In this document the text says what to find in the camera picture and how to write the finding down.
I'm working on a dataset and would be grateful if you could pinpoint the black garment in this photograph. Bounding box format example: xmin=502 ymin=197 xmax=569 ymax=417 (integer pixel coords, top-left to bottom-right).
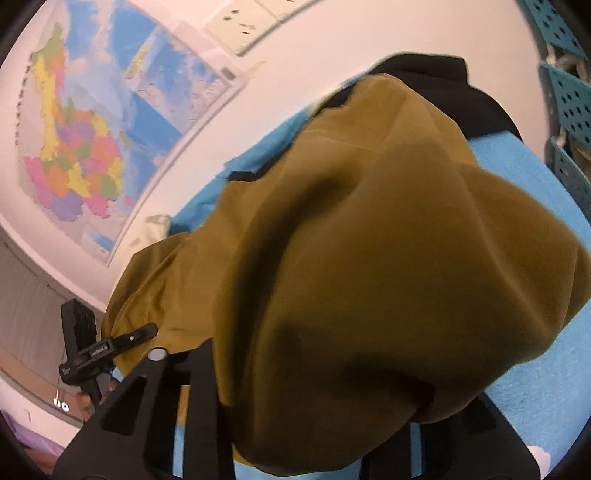
xmin=226 ymin=53 xmax=521 ymax=182

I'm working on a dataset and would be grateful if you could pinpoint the colourful wall map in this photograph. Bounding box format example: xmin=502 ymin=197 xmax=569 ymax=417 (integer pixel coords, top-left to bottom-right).
xmin=15 ymin=1 xmax=246 ymax=264

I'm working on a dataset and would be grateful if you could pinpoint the olive brown jacket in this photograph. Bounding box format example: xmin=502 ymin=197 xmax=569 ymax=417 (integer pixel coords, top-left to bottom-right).
xmin=100 ymin=73 xmax=591 ymax=478

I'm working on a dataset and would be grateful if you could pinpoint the blue floral bed sheet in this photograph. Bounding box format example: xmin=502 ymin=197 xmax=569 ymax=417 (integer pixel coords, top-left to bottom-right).
xmin=110 ymin=78 xmax=591 ymax=480

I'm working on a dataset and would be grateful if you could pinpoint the person's hand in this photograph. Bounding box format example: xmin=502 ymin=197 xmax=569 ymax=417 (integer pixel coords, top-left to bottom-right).
xmin=76 ymin=376 xmax=120 ymax=423

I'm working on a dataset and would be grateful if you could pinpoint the grey wooden wardrobe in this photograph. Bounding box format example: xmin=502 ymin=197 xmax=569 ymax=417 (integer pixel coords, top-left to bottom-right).
xmin=1 ymin=233 xmax=79 ymax=411

